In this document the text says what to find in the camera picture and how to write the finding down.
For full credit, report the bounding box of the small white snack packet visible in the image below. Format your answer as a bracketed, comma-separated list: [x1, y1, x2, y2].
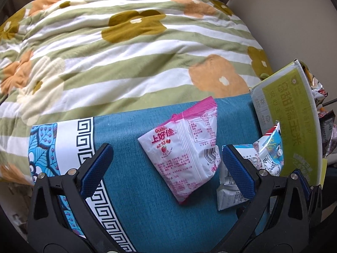
[216, 144, 260, 211]

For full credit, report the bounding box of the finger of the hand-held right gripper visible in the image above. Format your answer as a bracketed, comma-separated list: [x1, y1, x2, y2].
[294, 170, 324, 232]

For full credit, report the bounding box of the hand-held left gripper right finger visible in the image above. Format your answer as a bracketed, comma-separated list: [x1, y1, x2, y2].
[221, 144, 310, 253]

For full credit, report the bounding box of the silver snack packet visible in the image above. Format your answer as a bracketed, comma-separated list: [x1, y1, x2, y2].
[303, 63, 329, 106]

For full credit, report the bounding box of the green cardboard box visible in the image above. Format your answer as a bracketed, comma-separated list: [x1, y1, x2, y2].
[250, 60, 328, 187]

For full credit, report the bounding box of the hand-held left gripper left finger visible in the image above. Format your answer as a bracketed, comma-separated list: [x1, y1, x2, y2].
[26, 143, 114, 253]

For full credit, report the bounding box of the white blue cartoon snack packet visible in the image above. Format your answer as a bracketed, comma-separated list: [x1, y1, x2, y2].
[253, 121, 286, 177]

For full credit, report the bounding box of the white pink snack packet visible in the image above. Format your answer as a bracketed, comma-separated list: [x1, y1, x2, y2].
[137, 96, 221, 205]

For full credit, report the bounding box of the floral striped blanket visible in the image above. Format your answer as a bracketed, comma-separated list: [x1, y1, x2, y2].
[0, 0, 274, 186]

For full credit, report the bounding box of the teal patterned tablecloth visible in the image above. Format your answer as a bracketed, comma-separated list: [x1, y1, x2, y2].
[28, 95, 264, 253]

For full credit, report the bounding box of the dark red snack packet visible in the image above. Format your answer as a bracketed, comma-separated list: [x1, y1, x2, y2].
[317, 109, 337, 159]

